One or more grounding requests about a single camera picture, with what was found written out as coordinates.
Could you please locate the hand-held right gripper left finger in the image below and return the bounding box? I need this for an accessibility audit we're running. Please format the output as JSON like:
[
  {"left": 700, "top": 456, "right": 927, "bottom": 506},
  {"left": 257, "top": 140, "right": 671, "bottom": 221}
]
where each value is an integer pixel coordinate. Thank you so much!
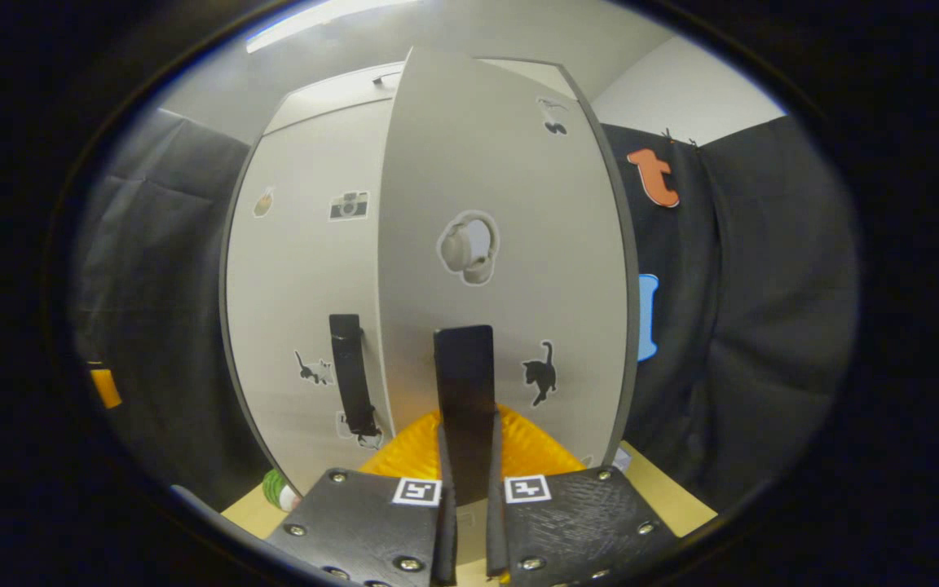
[{"left": 262, "top": 408, "right": 458, "bottom": 587}]

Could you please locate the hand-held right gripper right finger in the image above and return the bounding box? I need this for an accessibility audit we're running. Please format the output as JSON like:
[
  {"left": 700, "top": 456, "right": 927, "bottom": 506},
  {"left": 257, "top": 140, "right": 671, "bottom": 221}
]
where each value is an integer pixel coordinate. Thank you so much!
[{"left": 486, "top": 405, "right": 678, "bottom": 587}]

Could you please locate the black door handle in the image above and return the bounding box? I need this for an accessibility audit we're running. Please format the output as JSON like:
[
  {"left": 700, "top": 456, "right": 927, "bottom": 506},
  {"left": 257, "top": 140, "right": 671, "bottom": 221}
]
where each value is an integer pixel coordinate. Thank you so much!
[
  {"left": 434, "top": 324, "right": 496, "bottom": 506},
  {"left": 328, "top": 314, "right": 382, "bottom": 437}
]

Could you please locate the white double-door shoe cabinet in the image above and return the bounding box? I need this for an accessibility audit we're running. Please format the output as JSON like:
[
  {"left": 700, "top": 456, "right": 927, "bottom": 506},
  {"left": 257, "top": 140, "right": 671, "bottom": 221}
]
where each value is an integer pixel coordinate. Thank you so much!
[{"left": 218, "top": 55, "right": 641, "bottom": 498}]

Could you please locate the white door with camera sticker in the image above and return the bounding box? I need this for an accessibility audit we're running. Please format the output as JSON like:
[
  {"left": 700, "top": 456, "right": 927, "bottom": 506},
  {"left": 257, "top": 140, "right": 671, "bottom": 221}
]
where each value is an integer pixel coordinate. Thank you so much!
[{"left": 225, "top": 99, "right": 397, "bottom": 494}]

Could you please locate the white door with headphones sticker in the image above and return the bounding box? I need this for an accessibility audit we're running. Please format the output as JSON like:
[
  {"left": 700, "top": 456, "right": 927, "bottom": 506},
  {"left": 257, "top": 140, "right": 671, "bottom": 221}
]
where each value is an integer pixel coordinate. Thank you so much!
[{"left": 377, "top": 46, "right": 630, "bottom": 565}]

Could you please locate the white cabinet drawer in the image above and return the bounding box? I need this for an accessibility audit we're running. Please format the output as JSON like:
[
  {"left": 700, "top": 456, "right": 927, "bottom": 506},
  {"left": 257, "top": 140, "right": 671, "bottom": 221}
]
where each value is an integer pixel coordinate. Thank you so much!
[{"left": 264, "top": 59, "right": 578, "bottom": 135}]

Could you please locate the green white round object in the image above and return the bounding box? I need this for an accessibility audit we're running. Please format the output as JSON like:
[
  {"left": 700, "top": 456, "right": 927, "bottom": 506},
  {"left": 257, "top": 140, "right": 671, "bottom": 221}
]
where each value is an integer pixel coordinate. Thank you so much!
[{"left": 262, "top": 468, "right": 301, "bottom": 513}]

